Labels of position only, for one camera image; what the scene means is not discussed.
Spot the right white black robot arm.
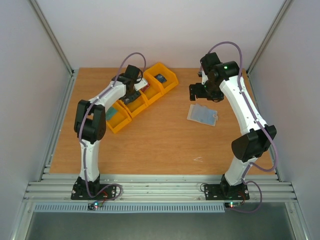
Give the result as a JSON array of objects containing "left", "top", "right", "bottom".
[{"left": 189, "top": 52, "right": 277, "bottom": 201}]

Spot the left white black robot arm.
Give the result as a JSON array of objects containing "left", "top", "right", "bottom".
[{"left": 74, "top": 65, "right": 147, "bottom": 199}]

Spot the black card in bin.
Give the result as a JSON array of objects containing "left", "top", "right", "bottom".
[{"left": 123, "top": 98, "right": 133, "bottom": 105}]

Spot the red card in bin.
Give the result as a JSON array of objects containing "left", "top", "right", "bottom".
[{"left": 141, "top": 84, "right": 150, "bottom": 92}]

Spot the green card in bin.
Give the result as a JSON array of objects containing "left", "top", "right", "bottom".
[{"left": 105, "top": 106, "right": 118, "bottom": 121}]

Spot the blue card in bin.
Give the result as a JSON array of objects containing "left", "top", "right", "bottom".
[{"left": 154, "top": 74, "right": 167, "bottom": 84}]

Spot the right small circuit board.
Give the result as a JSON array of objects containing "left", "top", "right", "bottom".
[{"left": 224, "top": 201, "right": 243, "bottom": 209}]

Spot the small circuit board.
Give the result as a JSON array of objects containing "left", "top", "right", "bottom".
[
  {"left": 87, "top": 202, "right": 103, "bottom": 211},
  {"left": 224, "top": 201, "right": 243, "bottom": 209}
]

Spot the left small circuit board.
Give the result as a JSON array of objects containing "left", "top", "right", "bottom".
[{"left": 87, "top": 202, "right": 103, "bottom": 211}]

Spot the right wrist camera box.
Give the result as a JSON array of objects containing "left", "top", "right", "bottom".
[{"left": 197, "top": 70, "right": 208, "bottom": 85}]

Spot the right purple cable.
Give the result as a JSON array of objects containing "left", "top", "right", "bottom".
[{"left": 198, "top": 41, "right": 280, "bottom": 214}]

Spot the left aluminium corner post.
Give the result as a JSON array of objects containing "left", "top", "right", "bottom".
[{"left": 27, "top": 0, "right": 76, "bottom": 77}]

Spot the aluminium corner post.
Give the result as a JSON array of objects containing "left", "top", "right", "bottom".
[
  {"left": 245, "top": 0, "right": 294, "bottom": 77},
  {"left": 27, "top": 0, "right": 76, "bottom": 77}
]

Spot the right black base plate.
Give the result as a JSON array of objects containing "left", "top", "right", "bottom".
[{"left": 202, "top": 183, "right": 250, "bottom": 201}]

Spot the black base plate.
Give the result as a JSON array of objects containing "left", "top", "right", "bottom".
[
  {"left": 202, "top": 183, "right": 250, "bottom": 201},
  {"left": 70, "top": 184, "right": 119, "bottom": 201}
]

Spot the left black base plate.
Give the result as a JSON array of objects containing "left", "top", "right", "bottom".
[{"left": 70, "top": 184, "right": 119, "bottom": 201}]

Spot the right aluminium corner post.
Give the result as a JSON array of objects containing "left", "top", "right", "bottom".
[{"left": 245, "top": 0, "right": 294, "bottom": 77}]

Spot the aluminium front rail frame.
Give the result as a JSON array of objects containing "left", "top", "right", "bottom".
[{"left": 23, "top": 173, "right": 297, "bottom": 203}]

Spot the grey slotted cable duct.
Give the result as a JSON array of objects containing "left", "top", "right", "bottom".
[{"left": 34, "top": 202, "right": 225, "bottom": 214}]

